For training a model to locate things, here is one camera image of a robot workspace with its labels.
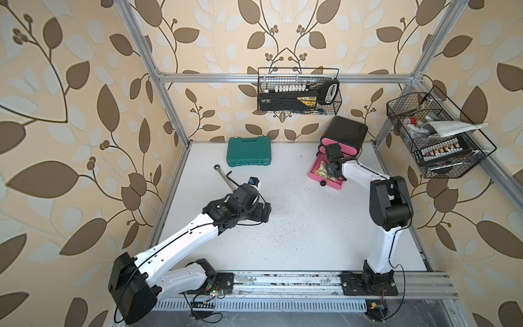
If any pink top drawer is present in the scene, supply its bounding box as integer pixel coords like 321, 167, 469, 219
318, 138, 360, 157

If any pink drawer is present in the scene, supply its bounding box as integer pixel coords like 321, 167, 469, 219
318, 138, 360, 157
308, 154, 343, 190

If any yellow cookie packet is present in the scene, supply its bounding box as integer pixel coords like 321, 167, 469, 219
314, 161, 333, 181

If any pink bottom drawer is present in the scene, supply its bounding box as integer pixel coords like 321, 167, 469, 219
308, 154, 343, 190

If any black pink drawer cabinet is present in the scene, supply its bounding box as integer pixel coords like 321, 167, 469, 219
316, 116, 369, 165

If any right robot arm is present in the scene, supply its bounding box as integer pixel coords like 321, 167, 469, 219
325, 143, 413, 296

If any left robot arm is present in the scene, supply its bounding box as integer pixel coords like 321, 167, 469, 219
108, 183, 272, 325

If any black hex key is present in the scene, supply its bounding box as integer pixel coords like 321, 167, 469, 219
225, 171, 246, 189

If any silver ratchet wrench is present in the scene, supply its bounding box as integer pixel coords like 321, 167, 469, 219
214, 164, 237, 192

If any green plastic tool case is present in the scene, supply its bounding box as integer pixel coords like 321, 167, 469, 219
226, 136, 272, 167

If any black tool box in basket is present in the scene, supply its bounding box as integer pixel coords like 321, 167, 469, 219
257, 91, 325, 113

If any white paper in basket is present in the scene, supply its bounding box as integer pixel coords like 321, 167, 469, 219
421, 121, 488, 138

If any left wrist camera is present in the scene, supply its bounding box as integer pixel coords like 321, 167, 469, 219
248, 177, 260, 190

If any back wire basket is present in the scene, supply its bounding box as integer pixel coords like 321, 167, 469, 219
257, 66, 342, 115

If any wire basket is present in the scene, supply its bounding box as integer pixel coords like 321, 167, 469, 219
257, 66, 342, 115
387, 86, 497, 179

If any right wire basket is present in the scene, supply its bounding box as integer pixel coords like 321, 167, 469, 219
387, 86, 497, 179

